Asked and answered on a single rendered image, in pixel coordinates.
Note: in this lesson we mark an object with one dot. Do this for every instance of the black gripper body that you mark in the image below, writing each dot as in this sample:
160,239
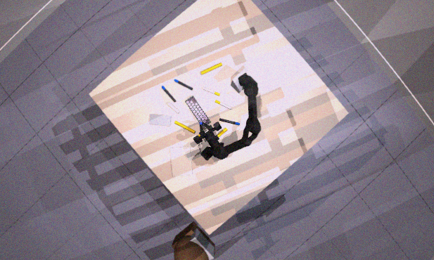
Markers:
209,134

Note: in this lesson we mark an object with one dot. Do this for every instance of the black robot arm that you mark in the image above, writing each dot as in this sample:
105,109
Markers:
217,149

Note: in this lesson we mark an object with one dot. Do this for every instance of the grey keyboard with white letter keys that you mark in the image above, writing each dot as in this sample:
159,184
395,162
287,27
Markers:
197,110

